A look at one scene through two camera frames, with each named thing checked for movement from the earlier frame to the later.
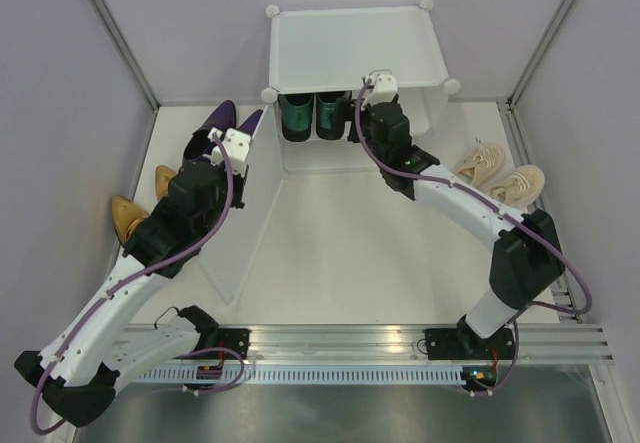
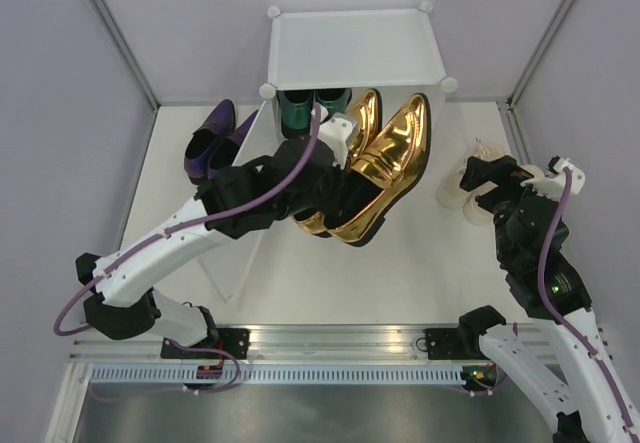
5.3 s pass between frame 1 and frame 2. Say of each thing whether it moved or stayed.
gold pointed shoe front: moved
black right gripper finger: moved
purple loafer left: stayed
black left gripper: moved
